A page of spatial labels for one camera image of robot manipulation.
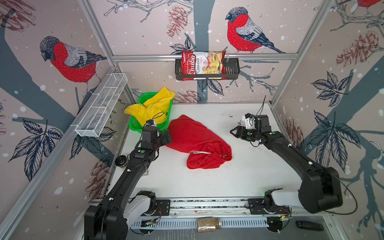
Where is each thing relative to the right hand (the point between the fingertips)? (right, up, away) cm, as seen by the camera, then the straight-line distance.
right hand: (231, 134), depth 85 cm
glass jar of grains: (-15, -38, -19) cm, 45 cm away
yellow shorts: (-51, +15, +20) cm, 56 cm away
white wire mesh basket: (-72, +9, -12) cm, 73 cm away
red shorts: (-14, -10, +6) cm, 18 cm away
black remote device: (+32, -40, -17) cm, 54 cm away
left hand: (-39, +1, -3) cm, 39 cm away
